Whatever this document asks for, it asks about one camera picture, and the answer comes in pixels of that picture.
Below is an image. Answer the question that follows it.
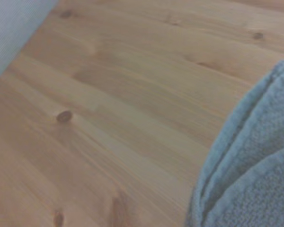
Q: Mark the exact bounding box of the grey towel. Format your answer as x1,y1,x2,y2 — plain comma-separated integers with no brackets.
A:
184,60,284,227

